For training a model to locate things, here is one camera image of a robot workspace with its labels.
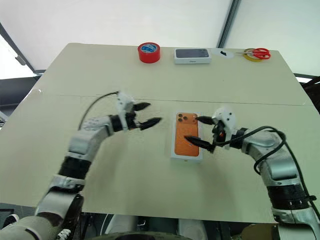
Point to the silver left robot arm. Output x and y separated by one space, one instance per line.
82 140

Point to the white rounded cover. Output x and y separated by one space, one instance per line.
121 225

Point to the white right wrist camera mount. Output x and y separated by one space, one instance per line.
227 117

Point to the dark chair beside table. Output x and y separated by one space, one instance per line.
311 92

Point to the closed white phone box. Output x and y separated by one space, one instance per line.
193 57

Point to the white phone box lid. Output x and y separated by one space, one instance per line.
183 150

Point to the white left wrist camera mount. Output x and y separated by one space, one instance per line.
123 100

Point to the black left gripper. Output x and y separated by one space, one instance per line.
132 121

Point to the grey slanted frame beam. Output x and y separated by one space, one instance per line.
17 50
228 22

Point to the yellow tape roll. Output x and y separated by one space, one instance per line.
251 58

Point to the black white shoe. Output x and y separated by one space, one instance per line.
10 220

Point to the red tape roll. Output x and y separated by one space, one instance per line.
149 55

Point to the white disc with black mark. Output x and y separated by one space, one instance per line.
222 53

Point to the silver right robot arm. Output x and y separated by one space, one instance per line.
280 162

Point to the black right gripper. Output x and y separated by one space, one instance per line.
218 132

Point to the beige paper table sheet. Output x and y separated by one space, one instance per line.
150 190
100 75

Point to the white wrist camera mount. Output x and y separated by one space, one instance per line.
123 100
227 117

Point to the dark furniture beside table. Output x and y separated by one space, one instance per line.
15 95

